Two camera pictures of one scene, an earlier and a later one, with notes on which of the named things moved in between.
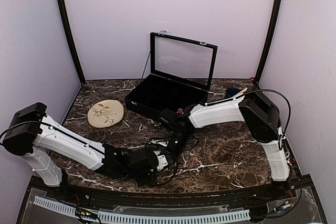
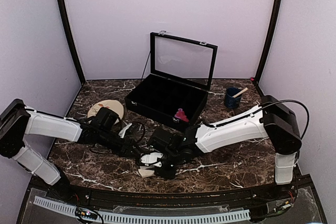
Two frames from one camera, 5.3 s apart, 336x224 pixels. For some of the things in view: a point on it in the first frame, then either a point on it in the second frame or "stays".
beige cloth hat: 105,113 stays
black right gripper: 171,153 → 169,175
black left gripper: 141,182 → 126,148
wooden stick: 240,92 stays
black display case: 181,75 stays
